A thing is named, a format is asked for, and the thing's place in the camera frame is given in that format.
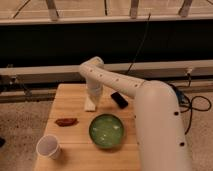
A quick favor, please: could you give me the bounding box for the brown red food piece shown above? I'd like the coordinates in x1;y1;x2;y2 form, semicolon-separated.
55;118;78;127

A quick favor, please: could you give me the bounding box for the wooden table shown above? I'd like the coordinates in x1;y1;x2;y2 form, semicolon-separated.
34;84;141;171

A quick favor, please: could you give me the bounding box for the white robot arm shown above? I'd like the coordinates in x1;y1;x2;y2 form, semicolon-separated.
79;57;192;171

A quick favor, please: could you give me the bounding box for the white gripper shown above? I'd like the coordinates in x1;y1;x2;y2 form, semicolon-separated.
86;79;103;104

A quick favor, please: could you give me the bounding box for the black rectangular object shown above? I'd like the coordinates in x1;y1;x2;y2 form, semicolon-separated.
111;92;128;109

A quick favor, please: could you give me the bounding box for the blue power box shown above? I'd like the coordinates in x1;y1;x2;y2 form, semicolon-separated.
176;90;187;105

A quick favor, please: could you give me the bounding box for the white sponge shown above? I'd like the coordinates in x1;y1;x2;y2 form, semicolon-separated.
84;97;96;112

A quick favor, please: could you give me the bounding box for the green ceramic bowl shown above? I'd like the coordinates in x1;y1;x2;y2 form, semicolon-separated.
89;113;125;149

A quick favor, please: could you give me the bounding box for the black cable on floor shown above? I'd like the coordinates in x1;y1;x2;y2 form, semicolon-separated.
169;83;213;136

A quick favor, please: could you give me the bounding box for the black hanging cable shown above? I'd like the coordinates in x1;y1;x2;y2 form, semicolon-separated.
124;13;152;76

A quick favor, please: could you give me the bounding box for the white paper cup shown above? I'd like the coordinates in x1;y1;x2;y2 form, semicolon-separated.
36;134;61;159

